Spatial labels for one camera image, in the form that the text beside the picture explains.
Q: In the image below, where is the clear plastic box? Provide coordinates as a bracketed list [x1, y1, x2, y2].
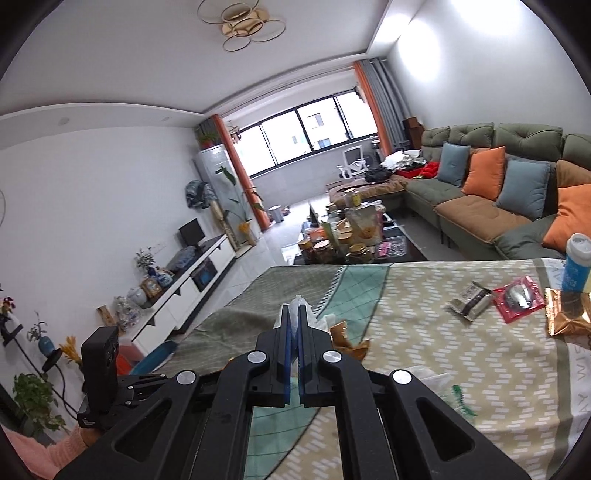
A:
[113, 295, 144, 330]

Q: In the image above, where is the clear leaf-print plastic bag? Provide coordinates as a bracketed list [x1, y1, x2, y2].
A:
[416, 378, 481, 418]

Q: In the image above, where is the gold ring ceiling lamp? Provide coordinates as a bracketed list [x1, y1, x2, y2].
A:
[196, 0, 287, 52]

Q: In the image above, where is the blue trash bin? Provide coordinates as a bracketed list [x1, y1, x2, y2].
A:
[129, 339, 178, 377]

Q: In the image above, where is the beige carved floor stand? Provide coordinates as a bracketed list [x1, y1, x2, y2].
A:
[210, 203, 238, 252]

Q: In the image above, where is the brown wooden cabinet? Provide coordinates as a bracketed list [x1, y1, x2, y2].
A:
[402, 117, 424, 151]

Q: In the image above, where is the blue vase with twig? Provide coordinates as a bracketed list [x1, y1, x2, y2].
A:
[28, 314, 54, 356]

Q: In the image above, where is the patterned green beige tablecloth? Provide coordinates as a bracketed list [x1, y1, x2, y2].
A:
[171, 258, 591, 480]

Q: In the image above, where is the black coffee table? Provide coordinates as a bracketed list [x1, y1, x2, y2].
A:
[291, 210, 430, 266]

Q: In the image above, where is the flat gold snack packet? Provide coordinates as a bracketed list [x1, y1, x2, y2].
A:
[544, 287, 591, 337]

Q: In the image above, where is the black monitor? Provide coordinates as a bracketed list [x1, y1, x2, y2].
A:
[178, 218, 206, 247]

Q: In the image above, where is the tall leafy plant yellow pot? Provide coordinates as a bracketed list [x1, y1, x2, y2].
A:
[217, 165, 266, 246]

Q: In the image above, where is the blue patterned hanging garment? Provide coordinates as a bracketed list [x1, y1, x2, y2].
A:
[185, 180, 218, 209]

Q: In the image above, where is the black white snack packet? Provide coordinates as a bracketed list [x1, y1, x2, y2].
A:
[445, 281, 492, 321]

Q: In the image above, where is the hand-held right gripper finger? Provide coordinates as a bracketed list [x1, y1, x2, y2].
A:
[58, 302, 296, 480]
[298, 305, 532, 480]

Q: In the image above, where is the gold foil wrapper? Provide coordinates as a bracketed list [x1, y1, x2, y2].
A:
[329, 320, 372, 363]

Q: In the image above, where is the person's left forearm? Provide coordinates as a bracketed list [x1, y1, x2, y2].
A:
[0, 422, 100, 480]

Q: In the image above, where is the bonsai branch in vase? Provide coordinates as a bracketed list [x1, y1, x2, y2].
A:
[135, 248, 158, 278]

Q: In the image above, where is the white black TV cabinet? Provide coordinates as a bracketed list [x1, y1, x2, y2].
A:
[99, 233, 236, 358]

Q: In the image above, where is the blue white lidded cup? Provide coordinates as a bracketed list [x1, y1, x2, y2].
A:
[561, 233, 591, 294]

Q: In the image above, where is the red zip bag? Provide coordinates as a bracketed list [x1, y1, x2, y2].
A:
[492, 275, 544, 324]

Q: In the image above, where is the white office chair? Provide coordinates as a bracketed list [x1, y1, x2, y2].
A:
[336, 145, 370, 178]

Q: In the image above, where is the black curved display stand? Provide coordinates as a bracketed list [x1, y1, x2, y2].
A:
[0, 320, 88, 416]

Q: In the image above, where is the small potted green plant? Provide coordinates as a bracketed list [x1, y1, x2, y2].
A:
[196, 121, 222, 149]

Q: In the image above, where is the green brown sofa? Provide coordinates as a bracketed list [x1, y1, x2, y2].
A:
[325, 121, 591, 261]

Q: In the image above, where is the orange grey curtain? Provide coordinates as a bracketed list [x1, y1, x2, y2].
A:
[210, 114, 271, 232]
[353, 58, 411, 155]

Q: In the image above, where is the green trailing potted plant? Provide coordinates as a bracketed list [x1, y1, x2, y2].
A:
[11, 371, 68, 437]

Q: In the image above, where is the orange cushion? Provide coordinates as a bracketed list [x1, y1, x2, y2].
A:
[541, 184, 591, 252]
[461, 146, 507, 201]

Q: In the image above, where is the white standing air conditioner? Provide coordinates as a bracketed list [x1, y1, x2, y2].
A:
[193, 144, 250, 241]

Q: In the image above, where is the black framed window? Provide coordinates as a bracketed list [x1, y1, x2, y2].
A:
[235, 95, 377, 178]

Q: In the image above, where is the brown back cushion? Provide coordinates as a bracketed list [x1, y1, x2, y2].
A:
[554, 159, 591, 190]

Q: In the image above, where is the white plastic bag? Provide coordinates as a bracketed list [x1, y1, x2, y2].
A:
[276, 293, 340, 334]

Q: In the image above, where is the red clothing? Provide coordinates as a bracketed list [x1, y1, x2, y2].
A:
[397, 161, 439, 178]

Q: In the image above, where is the blue denim bundle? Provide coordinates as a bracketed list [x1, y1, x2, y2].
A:
[166, 247, 197, 271]

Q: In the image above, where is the yellow wheat in dark vase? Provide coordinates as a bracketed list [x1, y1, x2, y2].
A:
[59, 335, 84, 367]

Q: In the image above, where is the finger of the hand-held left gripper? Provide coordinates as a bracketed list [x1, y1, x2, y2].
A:
[115, 373, 183, 416]

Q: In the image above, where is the blue cushion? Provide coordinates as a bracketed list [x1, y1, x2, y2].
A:
[435, 141, 472, 188]
[495, 154, 552, 221]

